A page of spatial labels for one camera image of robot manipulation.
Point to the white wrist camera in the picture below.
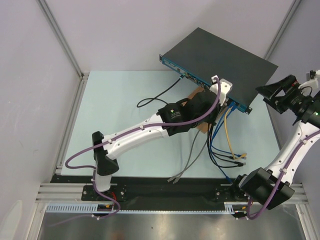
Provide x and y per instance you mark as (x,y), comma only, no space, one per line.
(312,79)
(225,87)

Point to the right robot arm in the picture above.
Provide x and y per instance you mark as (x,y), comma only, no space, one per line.
(271,186)

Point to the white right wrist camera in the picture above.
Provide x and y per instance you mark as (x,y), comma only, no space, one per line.
(312,79)

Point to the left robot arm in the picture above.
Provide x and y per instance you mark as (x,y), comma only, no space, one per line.
(173,118)

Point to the aluminium front frame rail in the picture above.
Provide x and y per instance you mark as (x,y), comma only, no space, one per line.
(72,192)

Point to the right aluminium frame post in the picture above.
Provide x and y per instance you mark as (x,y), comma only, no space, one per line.
(282,28)

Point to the aluminium frame post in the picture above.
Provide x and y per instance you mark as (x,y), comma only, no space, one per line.
(58,33)
(282,28)

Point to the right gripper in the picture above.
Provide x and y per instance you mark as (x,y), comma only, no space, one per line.
(285,91)

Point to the white slotted cable duct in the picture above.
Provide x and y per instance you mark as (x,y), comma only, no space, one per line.
(100,208)

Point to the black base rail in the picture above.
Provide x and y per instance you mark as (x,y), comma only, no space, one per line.
(157,194)

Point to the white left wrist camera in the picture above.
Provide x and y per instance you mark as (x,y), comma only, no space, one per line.
(225,87)

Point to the left aluminium frame post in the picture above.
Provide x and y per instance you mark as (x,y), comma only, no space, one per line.
(58,33)

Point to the wooden base board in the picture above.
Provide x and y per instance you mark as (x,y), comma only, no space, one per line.
(192,96)

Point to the blue-faced black network switch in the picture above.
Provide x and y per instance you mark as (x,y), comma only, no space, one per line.
(202,55)

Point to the black cable teal plug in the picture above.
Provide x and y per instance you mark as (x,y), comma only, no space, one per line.
(149,100)

